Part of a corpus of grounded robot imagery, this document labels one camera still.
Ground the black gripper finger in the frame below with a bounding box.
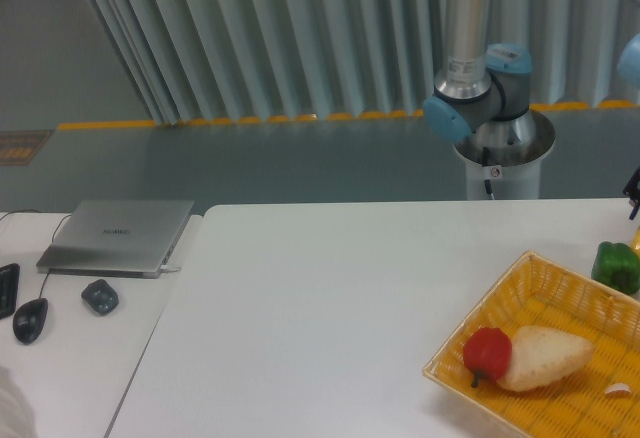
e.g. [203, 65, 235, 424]
[623, 168, 640, 220]

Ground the yellow bell pepper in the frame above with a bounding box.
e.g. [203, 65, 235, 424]
[630, 228, 640, 255]

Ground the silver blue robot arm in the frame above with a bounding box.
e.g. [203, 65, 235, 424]
[423, 0, 639, 200]

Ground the green bell pepper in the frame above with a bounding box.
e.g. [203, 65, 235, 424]
[591, 242, 639, 296]

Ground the yellow woven basket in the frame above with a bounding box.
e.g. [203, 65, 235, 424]
[423, 251, 639, 437]

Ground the red bell pepper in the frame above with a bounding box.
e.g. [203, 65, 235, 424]
[462, 327, 512, 388]

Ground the white bread piece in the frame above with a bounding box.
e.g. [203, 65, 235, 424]
[498, 325, 595, 392]

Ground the small orange white piece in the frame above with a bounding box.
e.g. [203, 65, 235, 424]
[605, 383, 631, 398]

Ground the grey pleated curtain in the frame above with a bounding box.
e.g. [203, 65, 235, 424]
[90, 0, 639, 125]

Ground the silver closed laptop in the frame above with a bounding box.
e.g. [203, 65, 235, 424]
[36, 200, 194, 278]

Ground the dark grey earbuds case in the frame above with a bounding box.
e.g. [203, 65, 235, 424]
[81, 279, 119, 316]

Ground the black computer mouse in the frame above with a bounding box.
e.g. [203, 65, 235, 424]
[12, 297, 49, 345]

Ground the brown floor sign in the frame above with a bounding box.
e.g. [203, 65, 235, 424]
[0, 130, 53, 166]

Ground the black keyboard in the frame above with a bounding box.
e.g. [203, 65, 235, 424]
[0, 263, 20, 319]

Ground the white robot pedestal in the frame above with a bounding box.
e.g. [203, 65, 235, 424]
[454, 110, 555, 200]

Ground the black pedestal cable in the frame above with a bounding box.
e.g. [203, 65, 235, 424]
[481, 146, 498, 201]

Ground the black laptop cable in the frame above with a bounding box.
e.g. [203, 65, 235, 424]
[0, 209, 72, 239]

